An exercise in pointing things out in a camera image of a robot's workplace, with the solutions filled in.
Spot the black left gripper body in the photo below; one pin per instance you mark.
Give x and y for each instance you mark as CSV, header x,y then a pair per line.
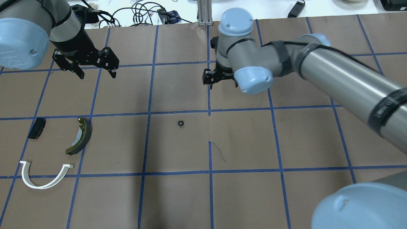
x,y
77,43

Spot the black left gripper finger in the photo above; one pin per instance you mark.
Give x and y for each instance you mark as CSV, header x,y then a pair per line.
x,y
112,71
78,71

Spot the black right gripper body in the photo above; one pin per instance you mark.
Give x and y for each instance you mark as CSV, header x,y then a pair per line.
x,y
212,77

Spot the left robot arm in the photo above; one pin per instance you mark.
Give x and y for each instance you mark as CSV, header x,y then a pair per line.
x,y
29,26

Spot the green brake shoe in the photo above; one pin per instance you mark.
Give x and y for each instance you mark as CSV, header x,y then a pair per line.
x,y
82,138

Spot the black brake pad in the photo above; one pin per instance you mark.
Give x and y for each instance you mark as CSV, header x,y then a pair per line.
x,y
37,128

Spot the black power adapter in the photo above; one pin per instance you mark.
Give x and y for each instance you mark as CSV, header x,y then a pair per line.
x,y
296,9

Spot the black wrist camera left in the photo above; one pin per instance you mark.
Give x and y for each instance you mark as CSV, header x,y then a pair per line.
x,y
85,15

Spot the aluminium frame post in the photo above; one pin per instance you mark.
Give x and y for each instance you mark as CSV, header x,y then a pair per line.
x,y
204,12

